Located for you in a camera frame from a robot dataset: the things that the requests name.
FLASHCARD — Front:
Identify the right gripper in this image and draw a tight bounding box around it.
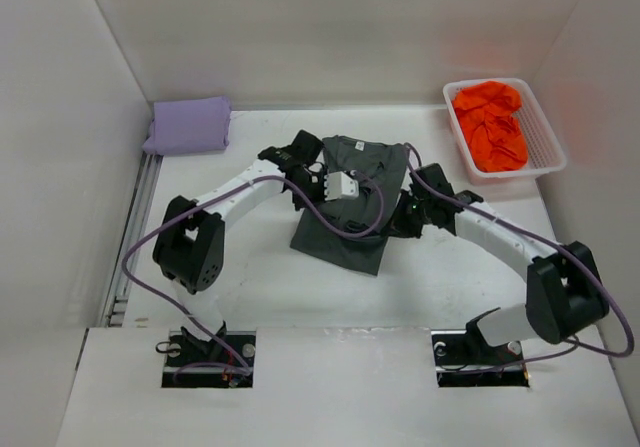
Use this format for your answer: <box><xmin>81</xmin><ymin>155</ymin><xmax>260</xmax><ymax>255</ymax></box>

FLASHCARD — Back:
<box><xmin>381</xmin><ymin>189</ymin><xmax>432</xmax><ymax>239</ymax></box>

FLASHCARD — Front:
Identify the grey t-shirt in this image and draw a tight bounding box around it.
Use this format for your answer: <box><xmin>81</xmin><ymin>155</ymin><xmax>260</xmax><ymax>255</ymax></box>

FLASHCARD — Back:
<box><xmin>288</xmin><ymin>135</ymin><xmax>411</xmax><ymax>278</ymax></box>

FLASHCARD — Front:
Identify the orange t-shirt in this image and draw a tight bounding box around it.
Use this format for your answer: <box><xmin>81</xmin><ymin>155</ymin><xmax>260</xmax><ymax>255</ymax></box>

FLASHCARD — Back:
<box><xmin>452</xmin><ymin>81</ymin><xmax>528</xmax><ymax>173</ymax></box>

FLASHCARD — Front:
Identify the purple t-shirt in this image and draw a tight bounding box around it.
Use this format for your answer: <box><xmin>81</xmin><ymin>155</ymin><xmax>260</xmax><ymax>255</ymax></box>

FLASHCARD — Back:
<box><xmin>142</xmin><ymin>96</ymin><xmax>232</xmax><ymax>156</ymax></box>

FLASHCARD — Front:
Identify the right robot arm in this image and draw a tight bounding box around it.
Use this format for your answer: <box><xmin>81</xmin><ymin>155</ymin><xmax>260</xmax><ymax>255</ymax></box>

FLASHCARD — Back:
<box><xmin>388</xmin><ymin>163</ymin><xmax>610</xmax><ymax>363</ymax></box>

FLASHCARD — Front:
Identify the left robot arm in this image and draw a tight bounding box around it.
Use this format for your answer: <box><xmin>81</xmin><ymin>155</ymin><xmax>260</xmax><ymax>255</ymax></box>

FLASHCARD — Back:
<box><xmin>152</xmin><ymin>130</ymin><xmax>327</xmax><ymax>295</ymax></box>

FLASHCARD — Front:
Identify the white plastic laundry basket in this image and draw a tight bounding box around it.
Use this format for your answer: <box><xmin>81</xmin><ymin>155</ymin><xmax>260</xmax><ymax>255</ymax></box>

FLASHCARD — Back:
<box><xmin>442</xmin><ymin>78</ymin><xmax>567</xmax><ymax>185</ymax></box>

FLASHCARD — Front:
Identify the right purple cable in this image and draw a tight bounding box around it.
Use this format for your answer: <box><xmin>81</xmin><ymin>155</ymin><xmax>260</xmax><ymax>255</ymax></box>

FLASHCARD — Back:
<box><xmin>402</xmin><ymin>141</ymin><xmax>635</xmax><ymax>368</ymax></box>

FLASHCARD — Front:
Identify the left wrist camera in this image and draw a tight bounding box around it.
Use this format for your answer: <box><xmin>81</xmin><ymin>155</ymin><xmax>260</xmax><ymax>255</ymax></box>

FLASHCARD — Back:
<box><xmin>324</xmin><ymin>171</ymin><xmax>359</xmax><ymax>202</ymax></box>

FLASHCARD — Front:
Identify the aluminium rail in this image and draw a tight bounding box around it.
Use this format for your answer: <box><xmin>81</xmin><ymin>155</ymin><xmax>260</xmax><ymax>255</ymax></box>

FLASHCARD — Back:
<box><xmin>96</xmin><ymin>152</ymin><xmax>163</xmax><ymax>327</ymax></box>

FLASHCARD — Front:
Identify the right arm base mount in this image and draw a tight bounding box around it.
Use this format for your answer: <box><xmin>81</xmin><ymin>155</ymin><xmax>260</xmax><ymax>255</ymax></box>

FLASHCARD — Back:
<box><xmin>431</xmin><ymin>330</ymin><xmax>529</xmax><ymax>388</ymax></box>

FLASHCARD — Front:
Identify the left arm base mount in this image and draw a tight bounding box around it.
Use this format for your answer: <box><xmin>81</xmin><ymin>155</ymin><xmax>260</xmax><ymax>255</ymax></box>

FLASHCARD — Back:
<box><xmin>155</xmin><ymin>328</ymin><xmax>257</xmax><ymax>389</ymax></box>

